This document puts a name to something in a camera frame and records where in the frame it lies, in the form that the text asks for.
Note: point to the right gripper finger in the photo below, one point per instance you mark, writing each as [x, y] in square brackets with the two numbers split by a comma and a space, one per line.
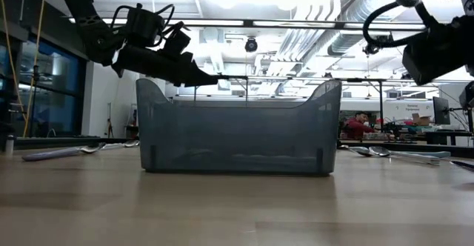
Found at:
[469, 97]

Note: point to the dark grey plastic bin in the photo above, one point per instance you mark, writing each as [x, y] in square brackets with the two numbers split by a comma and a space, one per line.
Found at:
[237, 135]

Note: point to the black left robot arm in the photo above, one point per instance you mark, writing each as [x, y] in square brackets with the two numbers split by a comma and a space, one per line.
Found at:
[85, 16]

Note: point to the black computer monitor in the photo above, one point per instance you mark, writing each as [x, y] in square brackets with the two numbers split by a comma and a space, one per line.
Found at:
[440, 110]

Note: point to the black background desk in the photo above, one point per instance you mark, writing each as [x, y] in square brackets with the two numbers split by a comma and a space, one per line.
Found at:
[444, 138]

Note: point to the cardboard box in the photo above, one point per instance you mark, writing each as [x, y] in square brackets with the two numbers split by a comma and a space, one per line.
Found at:
[422, 120]

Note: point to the overhead light bar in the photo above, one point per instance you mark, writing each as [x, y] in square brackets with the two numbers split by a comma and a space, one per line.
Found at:
[222, 22]

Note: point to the black ceiling spotlight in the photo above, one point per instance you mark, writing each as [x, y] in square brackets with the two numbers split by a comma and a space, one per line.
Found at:
[372, 47]

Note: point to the small black tripod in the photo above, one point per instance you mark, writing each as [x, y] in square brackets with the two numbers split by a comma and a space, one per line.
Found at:
[110, 127]

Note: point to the cluttered background workbench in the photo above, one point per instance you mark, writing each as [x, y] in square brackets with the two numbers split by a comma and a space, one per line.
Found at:
[392, 135]

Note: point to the person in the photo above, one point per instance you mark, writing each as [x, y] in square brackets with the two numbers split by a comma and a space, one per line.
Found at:
[355, 129]

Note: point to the small white bottle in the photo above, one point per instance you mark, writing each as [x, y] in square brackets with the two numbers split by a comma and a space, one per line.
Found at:
[9, 147]

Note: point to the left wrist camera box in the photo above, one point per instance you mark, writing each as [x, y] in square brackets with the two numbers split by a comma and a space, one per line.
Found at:
[144, 25]

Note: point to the black round hanging camera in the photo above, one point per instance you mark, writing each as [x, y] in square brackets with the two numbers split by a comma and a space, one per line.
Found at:
[251, 45]

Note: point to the silver ceiling air duct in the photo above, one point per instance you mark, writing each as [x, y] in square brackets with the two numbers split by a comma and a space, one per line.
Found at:
[352, 38]

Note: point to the black aluminium table frame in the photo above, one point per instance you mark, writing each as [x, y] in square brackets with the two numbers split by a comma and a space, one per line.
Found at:
[55, 142]

